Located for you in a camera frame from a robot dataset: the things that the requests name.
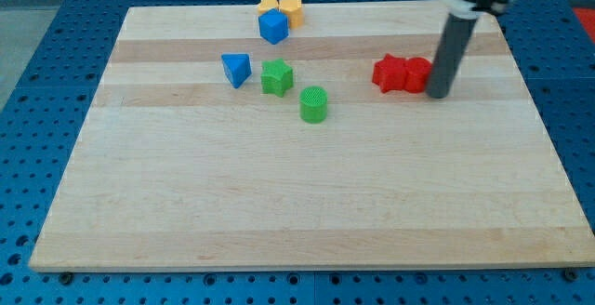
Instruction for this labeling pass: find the yellow heart block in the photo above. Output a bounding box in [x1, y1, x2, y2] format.
[257, 0, 279, 15]

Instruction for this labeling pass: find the green cylinder block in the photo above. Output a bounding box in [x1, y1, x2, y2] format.
[299, 86, 328, 124]

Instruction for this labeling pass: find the blue cube block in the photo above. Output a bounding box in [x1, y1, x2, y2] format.
[258, 9, 289, 45]

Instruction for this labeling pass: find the light wooden board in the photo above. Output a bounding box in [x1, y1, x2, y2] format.
[29, 1, 594, 272]

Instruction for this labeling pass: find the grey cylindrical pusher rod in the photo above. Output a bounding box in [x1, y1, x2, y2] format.
[425, 14, 477, 99]

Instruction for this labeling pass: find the yellow hexagon block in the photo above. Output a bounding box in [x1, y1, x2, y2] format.
[279, 0, 305, 29]

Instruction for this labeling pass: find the green star block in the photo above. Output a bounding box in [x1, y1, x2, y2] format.
[260, 59, 294, 98]

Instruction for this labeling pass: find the blue triangle block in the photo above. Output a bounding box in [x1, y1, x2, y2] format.
[221, 53, 252, 88]

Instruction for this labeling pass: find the red cylinder block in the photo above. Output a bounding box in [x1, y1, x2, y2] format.
[404, 57, 432, 93]

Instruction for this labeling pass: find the red star block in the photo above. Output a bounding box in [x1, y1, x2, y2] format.
[372, 54, 407, 93]

